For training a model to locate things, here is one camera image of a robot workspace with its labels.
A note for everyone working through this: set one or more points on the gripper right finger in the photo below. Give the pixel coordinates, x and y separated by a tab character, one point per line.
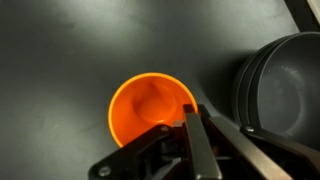
238	157

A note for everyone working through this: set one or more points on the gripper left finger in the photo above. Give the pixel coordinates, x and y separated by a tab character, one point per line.
204	164

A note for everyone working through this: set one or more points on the orange plastic cup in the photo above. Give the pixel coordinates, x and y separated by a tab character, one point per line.
144	101

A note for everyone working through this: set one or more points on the stacked black bowls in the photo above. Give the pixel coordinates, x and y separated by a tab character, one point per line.
277	89

